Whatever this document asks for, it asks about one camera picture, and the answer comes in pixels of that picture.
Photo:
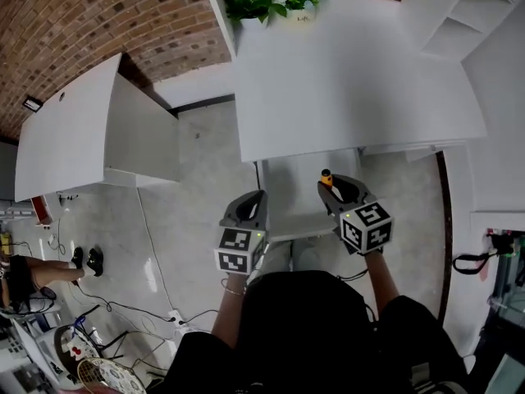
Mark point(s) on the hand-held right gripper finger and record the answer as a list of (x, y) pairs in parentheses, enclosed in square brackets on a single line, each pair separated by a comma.
[(330, 205), (363, 191)]

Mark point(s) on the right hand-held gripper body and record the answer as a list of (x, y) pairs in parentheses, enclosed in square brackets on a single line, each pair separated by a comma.
[(365, 228)]

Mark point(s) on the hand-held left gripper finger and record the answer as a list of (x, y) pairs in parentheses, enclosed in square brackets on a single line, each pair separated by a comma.
[(229, 212), (263, 213)]

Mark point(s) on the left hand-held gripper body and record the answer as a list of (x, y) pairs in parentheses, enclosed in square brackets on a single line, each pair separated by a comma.
[(236, 244)]

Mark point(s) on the white drawer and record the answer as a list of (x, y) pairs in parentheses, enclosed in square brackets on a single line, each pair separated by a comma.
[(295, 179), (410, 148)]

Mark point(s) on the person's right forearm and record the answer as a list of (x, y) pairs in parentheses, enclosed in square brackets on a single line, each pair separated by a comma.
[(381, 281)]

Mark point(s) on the person's left forearm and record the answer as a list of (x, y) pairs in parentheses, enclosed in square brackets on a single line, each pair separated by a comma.
[(227, 314)]

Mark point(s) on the closed white drawer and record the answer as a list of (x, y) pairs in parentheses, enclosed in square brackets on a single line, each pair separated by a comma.
[(410, 148)]

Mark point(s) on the person's right shoe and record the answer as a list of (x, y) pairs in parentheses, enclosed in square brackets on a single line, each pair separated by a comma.
[(308, 255)]

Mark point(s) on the white power strip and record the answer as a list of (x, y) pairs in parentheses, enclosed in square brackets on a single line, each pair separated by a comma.
[(174, 317)]

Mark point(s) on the white desk with hutch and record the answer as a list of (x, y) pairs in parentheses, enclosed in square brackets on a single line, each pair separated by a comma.
[(348, 88)]

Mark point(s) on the person's black shirt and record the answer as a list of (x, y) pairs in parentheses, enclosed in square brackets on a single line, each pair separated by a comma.
[(303, 335)]

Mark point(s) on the small plain white desk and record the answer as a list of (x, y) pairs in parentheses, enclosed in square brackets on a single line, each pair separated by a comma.
[(65, 146)]

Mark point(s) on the green leafy potted plant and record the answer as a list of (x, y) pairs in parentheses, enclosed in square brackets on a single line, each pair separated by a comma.
[(252, 2)]

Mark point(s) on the grey cabinet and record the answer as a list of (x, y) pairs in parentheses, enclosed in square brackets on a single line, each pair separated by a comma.
[(7, 170)]

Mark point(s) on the black camera device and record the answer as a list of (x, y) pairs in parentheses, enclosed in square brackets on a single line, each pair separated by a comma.
[(501, 244)]

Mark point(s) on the black wall socket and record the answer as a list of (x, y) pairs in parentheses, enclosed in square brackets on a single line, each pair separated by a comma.
[(33, 103)]

